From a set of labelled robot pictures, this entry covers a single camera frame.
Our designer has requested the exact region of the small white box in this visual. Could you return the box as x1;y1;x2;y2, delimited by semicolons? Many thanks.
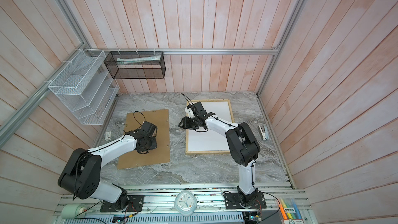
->
105;131;111;141

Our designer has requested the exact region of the white wire mesh shelf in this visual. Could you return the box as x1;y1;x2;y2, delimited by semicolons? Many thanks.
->
49;49;119;125

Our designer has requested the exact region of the autumn forest photo print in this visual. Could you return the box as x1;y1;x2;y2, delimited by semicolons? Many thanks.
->
188;101;232;152

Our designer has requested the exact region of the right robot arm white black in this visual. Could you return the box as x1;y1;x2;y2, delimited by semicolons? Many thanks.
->
179;102;261;208

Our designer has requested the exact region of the pale green emergency button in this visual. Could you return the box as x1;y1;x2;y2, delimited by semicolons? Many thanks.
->
61;204;88;219

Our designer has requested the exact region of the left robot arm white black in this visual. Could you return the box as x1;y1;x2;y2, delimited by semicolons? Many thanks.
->
58;121;157;212

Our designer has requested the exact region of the black wire mesh basket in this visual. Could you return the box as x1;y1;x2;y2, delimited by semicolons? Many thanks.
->
104;51;166;79

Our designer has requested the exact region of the white round timer clock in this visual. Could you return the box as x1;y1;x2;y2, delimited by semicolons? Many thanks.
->
174;190;198;217

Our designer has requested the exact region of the white stapler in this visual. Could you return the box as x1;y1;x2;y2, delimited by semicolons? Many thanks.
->
258;125;269;141

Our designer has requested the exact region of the paper in black basket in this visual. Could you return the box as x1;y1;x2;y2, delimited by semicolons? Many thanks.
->
116;55;162;65

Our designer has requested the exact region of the brown frame backing board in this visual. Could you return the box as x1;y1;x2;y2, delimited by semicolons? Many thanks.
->
117;109;171;170

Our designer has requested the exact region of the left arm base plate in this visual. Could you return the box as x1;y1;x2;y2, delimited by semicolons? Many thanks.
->
100;195;144;213

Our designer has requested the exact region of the coloured markers tray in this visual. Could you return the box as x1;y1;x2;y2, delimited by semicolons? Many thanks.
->
279;198;305;224

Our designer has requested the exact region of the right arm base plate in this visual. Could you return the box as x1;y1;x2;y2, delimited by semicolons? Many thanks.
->
222;191;267;209

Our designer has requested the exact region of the light wooden picture frame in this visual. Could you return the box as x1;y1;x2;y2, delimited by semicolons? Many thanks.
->
186;99;235;155

